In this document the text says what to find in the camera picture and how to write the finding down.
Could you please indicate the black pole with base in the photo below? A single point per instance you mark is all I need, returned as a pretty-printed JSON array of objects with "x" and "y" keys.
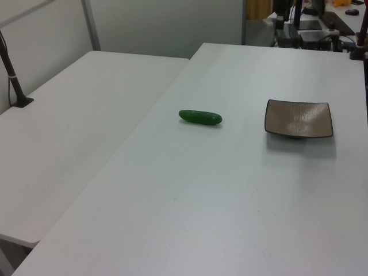
[{"x": 11, "y": 77}]

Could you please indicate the black knob on stand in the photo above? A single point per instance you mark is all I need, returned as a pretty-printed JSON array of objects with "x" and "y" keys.
[{"x": 332, "y": 27}]

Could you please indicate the grey partition frame post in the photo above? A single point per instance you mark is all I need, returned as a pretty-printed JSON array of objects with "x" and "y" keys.
[{"x": 91, "y": 26}]

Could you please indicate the dark red stand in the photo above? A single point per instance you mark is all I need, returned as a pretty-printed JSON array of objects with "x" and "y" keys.
[{"x": 360, "y": 37}]

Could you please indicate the square brown ceramic plate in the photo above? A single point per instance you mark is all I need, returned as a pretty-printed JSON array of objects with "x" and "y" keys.
[{"x": 299, "y": 118}]

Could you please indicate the black computer mouse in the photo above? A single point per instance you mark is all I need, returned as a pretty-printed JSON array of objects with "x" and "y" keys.
[{"x": 351, "y": 12}]

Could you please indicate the black monitor stand pole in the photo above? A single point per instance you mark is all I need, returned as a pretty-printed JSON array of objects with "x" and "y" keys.
[{"x": 298, "y": 13}]

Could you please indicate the silver computer box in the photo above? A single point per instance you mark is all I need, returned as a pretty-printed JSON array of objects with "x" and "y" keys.
[{"x": 313, "y": 38}]

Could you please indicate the yellow object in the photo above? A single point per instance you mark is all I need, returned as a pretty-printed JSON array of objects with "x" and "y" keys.
[{"x": 341, "y": 2}]

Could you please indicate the green cucumber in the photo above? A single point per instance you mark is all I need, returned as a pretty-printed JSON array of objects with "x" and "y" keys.
[{"x": 200, "y": 117}]

